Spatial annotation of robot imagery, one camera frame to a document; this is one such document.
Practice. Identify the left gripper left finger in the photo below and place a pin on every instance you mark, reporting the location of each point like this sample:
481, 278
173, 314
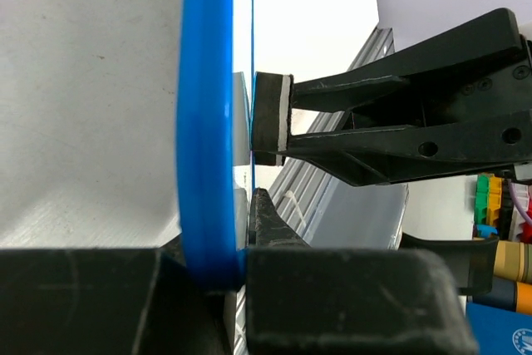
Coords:
109, 301

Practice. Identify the blue framed small whiteboard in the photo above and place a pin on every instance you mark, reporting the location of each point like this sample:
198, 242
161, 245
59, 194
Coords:
213, 160

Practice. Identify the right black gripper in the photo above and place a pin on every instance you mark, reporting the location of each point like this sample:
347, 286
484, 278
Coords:
474, 86

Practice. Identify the black whiteboard eraser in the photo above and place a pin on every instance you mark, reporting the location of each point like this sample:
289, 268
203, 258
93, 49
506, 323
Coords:
271, 118

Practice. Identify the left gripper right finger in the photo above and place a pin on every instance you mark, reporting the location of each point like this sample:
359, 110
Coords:
302, 300

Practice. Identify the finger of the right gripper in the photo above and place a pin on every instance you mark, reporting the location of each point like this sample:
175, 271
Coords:
382, 76

